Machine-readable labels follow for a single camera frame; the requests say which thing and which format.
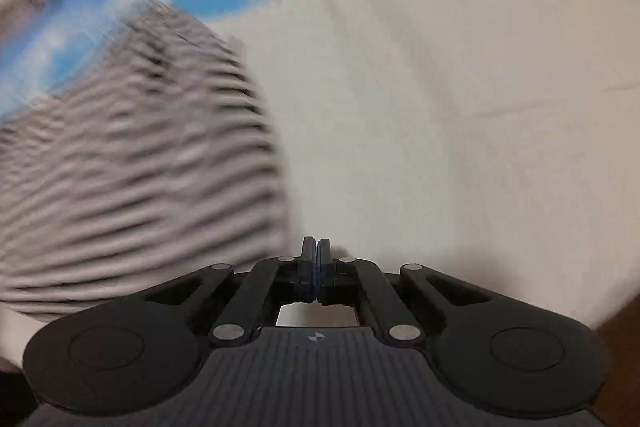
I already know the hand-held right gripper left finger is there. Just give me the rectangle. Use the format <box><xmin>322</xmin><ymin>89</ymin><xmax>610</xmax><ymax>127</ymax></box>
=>
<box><xmin>145</xmin><ymin>237</ymin><xmax>317</xmax><ymax>348</ymax></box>

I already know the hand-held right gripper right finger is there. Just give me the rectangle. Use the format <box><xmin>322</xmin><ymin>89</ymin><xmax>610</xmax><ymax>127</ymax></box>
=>
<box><xmin>318</xmin><ymin>238</ymin><xmax>488</xmax><ymax>348</ymax></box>

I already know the black white striped garment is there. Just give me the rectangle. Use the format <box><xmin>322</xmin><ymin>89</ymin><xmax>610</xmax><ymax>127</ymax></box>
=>
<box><xmin>0</xmin><ymin>0</ymin><xmax>297</xmax><ymax>323</ymax></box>

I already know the blue white printed blanket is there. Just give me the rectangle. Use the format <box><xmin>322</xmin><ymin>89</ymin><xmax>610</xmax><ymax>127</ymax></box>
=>
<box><xmin>0</xmin><ymin>0</ymin><xmax>640</xmax><ymax>333</ymax></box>

